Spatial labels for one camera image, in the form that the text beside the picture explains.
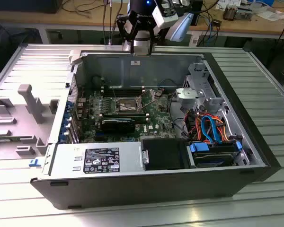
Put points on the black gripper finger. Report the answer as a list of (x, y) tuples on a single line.
[(121, 28), (152, 35)]

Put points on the metal locking lever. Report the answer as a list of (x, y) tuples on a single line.
[(148, 105), (114, 95)]

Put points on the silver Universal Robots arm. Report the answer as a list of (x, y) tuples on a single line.
[(180, 28)]

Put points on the black RAM slot bank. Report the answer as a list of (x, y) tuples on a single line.
[(123, 91), (123, 116)]

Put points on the CPU socket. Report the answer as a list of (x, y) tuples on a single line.
[(130, 102)]

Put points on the tall black box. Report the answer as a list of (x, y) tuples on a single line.
[(198, 14)]

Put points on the small black box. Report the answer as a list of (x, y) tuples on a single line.
[(216, 23)]

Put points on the silver drive cage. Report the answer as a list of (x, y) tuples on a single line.
[(203, 82)]

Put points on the brown metal heatsink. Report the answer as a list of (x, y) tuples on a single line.
[(229, 13)]

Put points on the green motherboard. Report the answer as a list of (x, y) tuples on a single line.
[(156, 118)]

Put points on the silver metal component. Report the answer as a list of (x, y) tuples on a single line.
[(245, 14)]

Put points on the black graphics card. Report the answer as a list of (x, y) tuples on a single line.
[(118, 126)]

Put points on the black computer case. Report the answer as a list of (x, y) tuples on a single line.
[(26, 6)]

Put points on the wooden desk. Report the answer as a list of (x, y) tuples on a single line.
[(251, 29)]

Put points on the grey parts rack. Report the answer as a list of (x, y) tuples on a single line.
[(33, 106)]

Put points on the white paper sheets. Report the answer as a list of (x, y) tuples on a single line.
[(272, 15)]

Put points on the grey power supply unit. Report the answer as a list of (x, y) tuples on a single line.
[(130, 158)]

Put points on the hard disk in blue carrier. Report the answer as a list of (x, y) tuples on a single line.
[(210, 160)]

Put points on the black open PC case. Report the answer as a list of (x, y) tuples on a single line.
[(132, 189)]

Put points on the blue plastic latch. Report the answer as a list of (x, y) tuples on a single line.
[(34, 162)]

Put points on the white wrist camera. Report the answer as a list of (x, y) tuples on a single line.
[(165, 20)]

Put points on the silver metal bracket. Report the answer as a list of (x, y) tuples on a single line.
[(187, 94)]

